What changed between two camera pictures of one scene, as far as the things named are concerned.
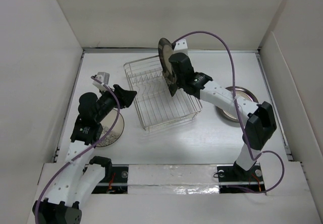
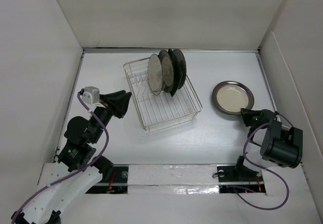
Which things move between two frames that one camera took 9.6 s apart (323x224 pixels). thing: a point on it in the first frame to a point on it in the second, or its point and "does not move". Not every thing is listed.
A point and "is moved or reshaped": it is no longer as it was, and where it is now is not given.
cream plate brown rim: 240,92 is moved or reshaped
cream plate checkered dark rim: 165,49 is moved or reshaped
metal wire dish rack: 157,108 does not move
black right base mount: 233,179 does not move
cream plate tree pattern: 107,124 to 155,73
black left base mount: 118,183 does not move
